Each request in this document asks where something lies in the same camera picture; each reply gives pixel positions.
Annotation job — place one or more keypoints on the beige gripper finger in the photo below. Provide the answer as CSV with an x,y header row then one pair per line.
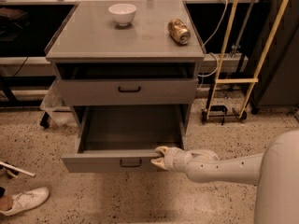
x,y
159,162
161,150

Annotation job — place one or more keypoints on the white ceramic bowl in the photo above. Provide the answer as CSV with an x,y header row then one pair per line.
x,y
122,14

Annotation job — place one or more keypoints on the dark grey cabinet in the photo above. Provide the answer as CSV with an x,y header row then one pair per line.
x,y
279,77

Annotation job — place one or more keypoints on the clear plastic bin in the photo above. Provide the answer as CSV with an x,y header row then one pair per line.
x,y
53,104

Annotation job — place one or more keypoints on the grey top drawer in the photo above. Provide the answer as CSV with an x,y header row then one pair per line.
x,y
127,83

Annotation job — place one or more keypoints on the metal rod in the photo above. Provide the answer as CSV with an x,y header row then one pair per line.
x,y
11,167

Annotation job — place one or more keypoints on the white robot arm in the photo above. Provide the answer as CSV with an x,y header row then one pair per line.
x,y
274,172

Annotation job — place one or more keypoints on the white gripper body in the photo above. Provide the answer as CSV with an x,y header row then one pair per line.
x,y
173,160

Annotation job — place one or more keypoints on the grey drawer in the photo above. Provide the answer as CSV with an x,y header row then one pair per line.
x,y
127,83
123,138

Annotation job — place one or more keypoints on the golden soda can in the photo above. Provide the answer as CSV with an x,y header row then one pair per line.
x,y
179,31

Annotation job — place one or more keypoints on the grey drawer cabinet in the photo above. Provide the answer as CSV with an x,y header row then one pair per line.
x,y
91,36

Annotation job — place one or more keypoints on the white sneaker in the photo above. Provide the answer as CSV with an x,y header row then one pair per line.
x,y
24,201

